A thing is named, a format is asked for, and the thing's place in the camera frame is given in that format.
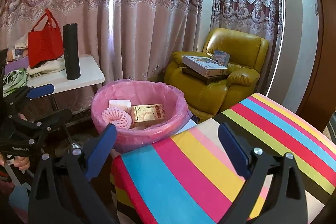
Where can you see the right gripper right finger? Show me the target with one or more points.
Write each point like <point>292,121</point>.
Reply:
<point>285,201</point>

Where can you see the black cylinder bottle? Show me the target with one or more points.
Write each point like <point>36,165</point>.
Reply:
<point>71,54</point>

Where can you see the pink foam net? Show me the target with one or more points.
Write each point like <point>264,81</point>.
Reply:
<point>118,117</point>

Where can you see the pink lined trash bin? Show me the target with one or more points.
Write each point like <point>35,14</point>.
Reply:
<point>124,94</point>

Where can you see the person's left hand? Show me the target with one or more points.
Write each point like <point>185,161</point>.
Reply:
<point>22,163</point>

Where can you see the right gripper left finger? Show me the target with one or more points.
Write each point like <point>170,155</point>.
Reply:
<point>62,191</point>

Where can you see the green cloth bag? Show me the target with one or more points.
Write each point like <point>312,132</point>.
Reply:
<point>14,80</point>

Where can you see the dark wooden wardrobe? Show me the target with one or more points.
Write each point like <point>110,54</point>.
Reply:
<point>318,103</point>

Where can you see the lace pink curtain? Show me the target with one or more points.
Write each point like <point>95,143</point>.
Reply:
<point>134,39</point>

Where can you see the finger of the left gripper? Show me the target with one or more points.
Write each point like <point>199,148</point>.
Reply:
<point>53,120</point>
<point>39,90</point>

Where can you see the flat puzzle box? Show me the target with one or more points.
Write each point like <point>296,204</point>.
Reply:
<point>205,66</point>

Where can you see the yellow leather armchair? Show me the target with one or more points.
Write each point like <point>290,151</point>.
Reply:
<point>207,99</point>

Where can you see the small printed carton box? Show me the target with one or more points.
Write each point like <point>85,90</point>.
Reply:
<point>147,115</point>

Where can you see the small picture box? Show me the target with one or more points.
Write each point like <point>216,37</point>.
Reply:
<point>221,57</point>

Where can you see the red tote bag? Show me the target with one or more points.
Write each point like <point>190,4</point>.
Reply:
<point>46,44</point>

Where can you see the striped colourful tablecloth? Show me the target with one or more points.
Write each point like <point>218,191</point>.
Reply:
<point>189,178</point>

